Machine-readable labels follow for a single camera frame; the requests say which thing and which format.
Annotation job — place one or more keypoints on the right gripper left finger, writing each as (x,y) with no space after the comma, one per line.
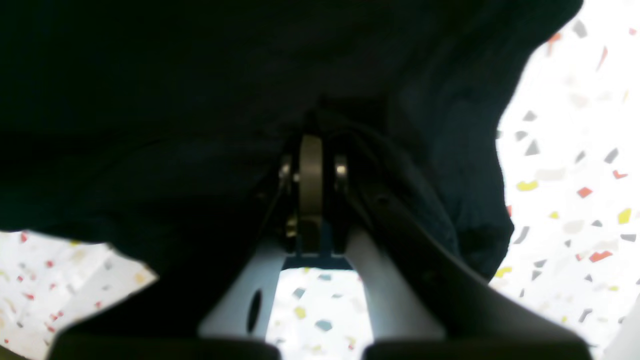
(217,307)

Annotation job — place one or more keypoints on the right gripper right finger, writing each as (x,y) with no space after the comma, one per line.
(424,303)

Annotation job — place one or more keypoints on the black t-shirt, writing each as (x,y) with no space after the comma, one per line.
(148,123)

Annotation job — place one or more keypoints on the terrazzo patterned tablecloth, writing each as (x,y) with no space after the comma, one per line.
(568,144)

